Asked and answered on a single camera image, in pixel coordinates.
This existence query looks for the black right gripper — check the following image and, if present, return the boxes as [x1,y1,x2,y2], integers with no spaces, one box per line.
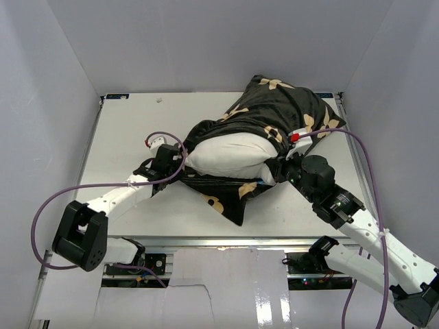
[267,146,318,203]

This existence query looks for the black floral pillowcase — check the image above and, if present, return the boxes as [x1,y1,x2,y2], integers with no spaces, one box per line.
[181,75,346,226]

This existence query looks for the white pillow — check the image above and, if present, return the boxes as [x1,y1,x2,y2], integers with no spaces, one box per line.
[185,132,278,186]

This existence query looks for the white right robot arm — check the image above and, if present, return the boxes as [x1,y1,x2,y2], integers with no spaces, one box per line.
[279,155,438,328]

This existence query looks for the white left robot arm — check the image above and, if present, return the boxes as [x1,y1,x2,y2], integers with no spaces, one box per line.
[52,143,184,273]

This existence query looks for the blue left corner label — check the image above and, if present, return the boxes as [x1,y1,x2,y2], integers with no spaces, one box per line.
[104,93,130,100]

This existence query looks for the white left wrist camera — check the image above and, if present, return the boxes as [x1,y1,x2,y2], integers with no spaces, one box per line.
[145,135,167,151]

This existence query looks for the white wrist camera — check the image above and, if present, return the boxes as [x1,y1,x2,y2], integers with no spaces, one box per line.
[285,128,313,160]
[145,135,167,151]

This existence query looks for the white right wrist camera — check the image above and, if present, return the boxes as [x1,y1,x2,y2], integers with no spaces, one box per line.
[285,128,313,160]

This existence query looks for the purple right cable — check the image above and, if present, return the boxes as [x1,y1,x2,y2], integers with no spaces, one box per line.
[298,129,390,329]

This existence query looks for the purple cable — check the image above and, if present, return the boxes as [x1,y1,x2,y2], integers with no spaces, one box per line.
[298,129,390,329]
[31,132,188,271]

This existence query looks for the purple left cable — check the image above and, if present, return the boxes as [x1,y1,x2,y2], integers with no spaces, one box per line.
[31,132,188,271]

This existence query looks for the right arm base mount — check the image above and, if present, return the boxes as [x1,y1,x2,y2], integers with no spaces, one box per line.
[282,236,353,291]

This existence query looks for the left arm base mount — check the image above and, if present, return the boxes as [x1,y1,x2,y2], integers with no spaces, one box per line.
[102,253,169,288]

